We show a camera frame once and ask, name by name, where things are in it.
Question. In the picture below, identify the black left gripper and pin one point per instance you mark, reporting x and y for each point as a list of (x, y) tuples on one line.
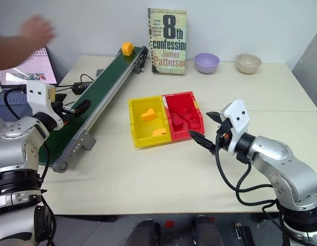
[(58, 106)]

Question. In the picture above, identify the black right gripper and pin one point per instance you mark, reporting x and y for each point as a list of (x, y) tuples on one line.
[(224, 135)]

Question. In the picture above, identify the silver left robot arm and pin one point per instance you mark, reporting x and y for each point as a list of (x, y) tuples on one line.
[(17, 153)]

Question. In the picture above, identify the person's bare forearm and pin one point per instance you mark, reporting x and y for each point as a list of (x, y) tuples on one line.
[(12, 52)]

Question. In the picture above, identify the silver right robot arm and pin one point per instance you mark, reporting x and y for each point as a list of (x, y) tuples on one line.
[(283, 164)]

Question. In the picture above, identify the green conveyor belt unit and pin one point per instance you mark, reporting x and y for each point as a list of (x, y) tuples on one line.
[(102, 84)]

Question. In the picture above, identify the person's bare hand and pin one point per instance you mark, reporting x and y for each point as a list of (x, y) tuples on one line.
[(36, 30)]

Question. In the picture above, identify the red block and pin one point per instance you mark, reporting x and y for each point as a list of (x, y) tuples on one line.
[(194, 123), (189, 113), (177, 120)]

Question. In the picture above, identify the red plastic sorting bin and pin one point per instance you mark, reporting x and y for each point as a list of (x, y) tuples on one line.
[(199, 112)]

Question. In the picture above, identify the black power adapter box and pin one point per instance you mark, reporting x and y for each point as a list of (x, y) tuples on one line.
[(80, 88)]

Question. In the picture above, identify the small grey flat card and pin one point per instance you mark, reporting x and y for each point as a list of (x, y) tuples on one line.
[(100, 72)]

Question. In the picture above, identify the orange-yellow half-round block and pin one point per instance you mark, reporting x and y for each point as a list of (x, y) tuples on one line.
[(159, 132)]

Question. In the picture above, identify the yellow plastic sorting bin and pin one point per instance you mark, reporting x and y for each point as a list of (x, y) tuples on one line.
[(137, 128)]

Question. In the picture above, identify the orange-yellow stepped block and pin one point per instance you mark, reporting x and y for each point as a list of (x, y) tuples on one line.
[(148, 115)]

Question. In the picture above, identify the open laptop with pink screen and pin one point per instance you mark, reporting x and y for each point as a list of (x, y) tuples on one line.
[(32, 69)]

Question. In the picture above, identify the purple bowl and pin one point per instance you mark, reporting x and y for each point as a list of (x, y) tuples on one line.
[(207, 62)]

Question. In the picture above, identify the blue-grey plastic box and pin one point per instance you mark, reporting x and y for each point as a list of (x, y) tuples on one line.
[(12, 102)]

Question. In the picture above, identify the orange-yellow block with round end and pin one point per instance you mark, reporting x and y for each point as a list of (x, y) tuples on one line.
[(127, 48)]

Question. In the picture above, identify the beige bowl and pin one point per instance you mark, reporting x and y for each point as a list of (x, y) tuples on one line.
[(248, 64)]

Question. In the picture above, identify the dark rounded shape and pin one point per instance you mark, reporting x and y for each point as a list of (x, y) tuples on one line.
[(144, 234)]

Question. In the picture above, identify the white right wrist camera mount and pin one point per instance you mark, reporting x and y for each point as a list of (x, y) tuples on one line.
[(237, 115)]

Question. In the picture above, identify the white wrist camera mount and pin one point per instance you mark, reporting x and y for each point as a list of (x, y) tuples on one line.
[(237, 115), (39, 97)]

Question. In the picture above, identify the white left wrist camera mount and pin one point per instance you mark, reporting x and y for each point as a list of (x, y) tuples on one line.
[(39, 97)]

